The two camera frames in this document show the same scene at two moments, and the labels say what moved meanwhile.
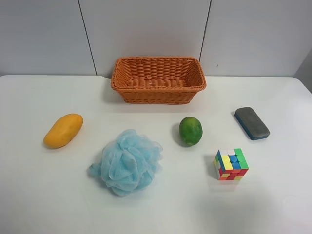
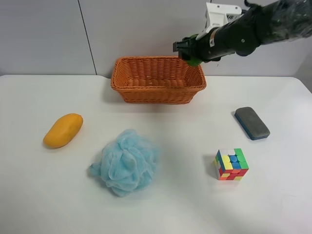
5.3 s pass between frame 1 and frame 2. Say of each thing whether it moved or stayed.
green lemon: moved
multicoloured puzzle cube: stayed
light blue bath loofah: stayed
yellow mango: stayed
